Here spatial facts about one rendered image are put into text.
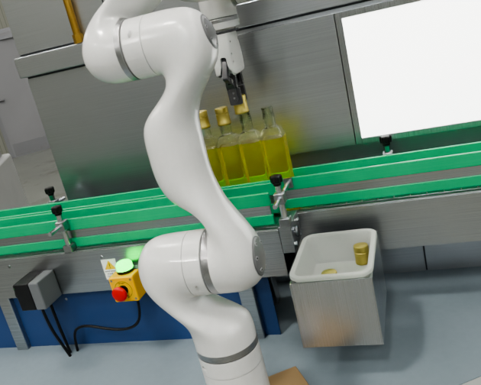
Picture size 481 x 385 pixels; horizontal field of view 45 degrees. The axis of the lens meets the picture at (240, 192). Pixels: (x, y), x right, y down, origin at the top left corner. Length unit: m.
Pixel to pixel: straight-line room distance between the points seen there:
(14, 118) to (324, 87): 9.69
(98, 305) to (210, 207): 0.78
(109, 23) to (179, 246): 0.39
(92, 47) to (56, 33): 0.82
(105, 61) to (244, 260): 0.40
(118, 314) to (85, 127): 0.57
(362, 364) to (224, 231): 0.54
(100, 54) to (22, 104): 9.98
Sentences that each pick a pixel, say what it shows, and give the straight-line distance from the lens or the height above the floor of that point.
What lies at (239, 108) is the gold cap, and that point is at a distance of 1.42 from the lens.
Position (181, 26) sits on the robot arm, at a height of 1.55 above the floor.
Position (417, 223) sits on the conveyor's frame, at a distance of 1.42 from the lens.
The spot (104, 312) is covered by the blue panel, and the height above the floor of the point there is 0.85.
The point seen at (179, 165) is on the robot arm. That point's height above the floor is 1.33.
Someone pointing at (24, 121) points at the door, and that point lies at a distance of 10.98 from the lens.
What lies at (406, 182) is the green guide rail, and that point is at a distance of 1.41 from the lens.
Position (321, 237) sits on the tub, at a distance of 1.38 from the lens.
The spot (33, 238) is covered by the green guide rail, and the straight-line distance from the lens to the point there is 1.68.
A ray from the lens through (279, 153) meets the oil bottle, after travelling 1.43.
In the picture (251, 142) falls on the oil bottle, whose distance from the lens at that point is 1.43.
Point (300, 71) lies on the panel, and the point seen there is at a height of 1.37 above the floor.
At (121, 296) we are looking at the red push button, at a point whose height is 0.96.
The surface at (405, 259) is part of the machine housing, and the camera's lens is 1.70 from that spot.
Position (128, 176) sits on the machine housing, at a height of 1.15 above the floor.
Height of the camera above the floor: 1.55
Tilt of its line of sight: 17 degrees down
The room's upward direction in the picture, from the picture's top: 14 degrees counter-clockwise
